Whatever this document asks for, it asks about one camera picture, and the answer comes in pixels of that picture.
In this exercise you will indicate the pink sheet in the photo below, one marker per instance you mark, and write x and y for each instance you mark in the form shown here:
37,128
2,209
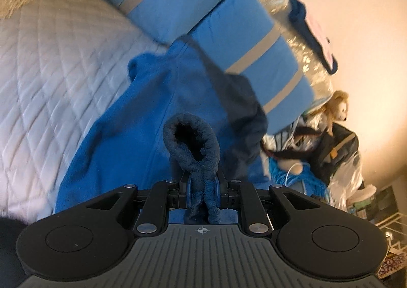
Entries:
318,36

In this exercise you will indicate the brown teddy bear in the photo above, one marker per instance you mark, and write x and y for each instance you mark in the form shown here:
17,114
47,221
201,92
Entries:
337,106

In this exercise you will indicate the folded navy cloth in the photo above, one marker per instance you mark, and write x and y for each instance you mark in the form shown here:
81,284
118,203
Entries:
299,11

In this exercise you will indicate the white striped cloth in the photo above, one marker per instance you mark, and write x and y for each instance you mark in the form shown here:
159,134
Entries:
279,138

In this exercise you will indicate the white quilted bedspread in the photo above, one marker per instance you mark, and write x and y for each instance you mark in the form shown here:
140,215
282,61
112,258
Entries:
47,84

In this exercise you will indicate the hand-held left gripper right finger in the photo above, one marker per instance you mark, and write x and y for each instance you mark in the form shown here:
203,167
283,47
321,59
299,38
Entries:
216,192

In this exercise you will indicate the blue fleece jacket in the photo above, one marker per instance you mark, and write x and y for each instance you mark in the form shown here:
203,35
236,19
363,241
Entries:
127,135

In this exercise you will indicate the black backpack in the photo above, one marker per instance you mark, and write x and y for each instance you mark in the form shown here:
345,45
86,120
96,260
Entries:
337,148

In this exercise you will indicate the beige plush toy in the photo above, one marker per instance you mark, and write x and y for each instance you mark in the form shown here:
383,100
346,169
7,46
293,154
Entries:
286,164

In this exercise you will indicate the white plastic bag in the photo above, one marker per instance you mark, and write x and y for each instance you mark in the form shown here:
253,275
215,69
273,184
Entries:
349,180

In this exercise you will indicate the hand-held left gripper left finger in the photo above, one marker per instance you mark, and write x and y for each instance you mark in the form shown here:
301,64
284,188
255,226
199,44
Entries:
189,192

